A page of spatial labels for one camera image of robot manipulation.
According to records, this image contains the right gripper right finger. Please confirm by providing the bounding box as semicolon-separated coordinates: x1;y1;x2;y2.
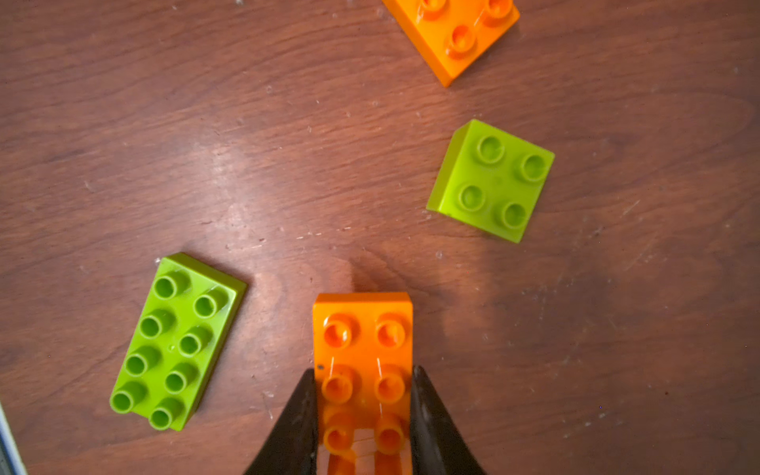
410;365;486;475

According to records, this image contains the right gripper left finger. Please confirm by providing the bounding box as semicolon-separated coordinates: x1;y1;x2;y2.
245;368;319;475

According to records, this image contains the orange lego brick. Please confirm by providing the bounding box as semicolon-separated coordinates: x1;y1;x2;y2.
313;292;414;474
383;0;520;87

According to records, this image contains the long green lego brick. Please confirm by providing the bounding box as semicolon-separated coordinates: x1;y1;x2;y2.
110;253;247;431

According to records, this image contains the small green lego brick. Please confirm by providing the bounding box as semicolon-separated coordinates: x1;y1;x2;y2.
427;119;555;243

